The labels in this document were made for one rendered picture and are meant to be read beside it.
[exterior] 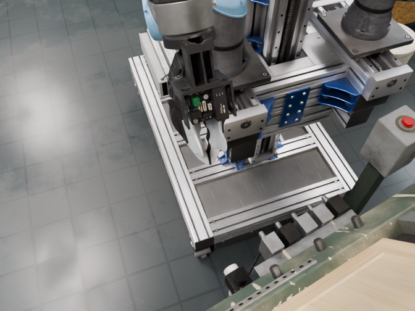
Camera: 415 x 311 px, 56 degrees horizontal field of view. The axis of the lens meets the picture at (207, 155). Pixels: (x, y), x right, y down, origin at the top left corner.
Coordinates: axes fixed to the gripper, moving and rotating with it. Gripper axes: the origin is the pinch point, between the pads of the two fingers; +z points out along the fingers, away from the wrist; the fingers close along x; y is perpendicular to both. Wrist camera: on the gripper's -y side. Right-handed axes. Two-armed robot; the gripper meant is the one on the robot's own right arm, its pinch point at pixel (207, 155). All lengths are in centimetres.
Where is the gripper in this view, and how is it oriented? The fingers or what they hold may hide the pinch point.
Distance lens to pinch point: 63.1
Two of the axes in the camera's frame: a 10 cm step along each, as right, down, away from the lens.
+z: 1.6, 8.6, 4.8
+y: 3.0, 4.2, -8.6
